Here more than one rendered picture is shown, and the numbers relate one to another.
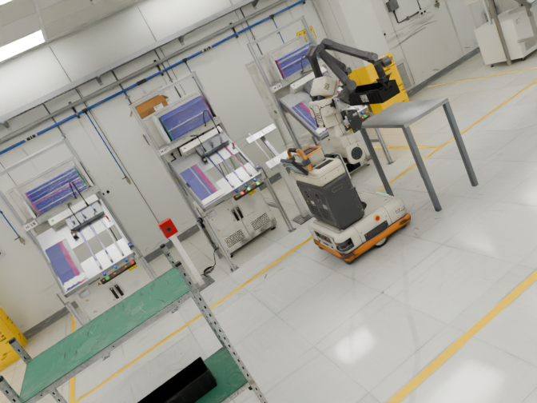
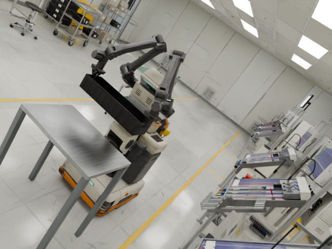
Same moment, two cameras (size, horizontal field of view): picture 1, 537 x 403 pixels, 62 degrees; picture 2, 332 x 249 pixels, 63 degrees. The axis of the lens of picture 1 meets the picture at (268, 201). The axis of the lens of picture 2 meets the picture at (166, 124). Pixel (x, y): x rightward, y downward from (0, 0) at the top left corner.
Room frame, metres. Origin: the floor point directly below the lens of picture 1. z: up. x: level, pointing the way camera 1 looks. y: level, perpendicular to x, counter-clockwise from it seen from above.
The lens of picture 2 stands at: (4.94, -2.51, 1.73)
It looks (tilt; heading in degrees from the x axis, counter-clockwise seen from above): 17 degrees down; 121
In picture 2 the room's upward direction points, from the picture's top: 35 degrees clockwise
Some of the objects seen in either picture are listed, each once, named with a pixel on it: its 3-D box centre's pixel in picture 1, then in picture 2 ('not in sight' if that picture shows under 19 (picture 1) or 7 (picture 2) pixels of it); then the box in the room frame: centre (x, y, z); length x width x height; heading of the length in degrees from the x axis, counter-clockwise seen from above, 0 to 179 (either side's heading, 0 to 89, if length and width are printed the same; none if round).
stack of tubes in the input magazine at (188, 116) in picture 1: (185, 117); (327, 166); (4.85, 0.36, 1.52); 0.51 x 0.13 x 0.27; 107
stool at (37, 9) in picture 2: not in sight; (29, 19); (-0.61, 0.08, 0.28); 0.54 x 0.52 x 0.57; 40
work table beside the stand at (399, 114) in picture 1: (415, 153); (54, 176); (3.70, -1.34, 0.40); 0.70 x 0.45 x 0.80; 13
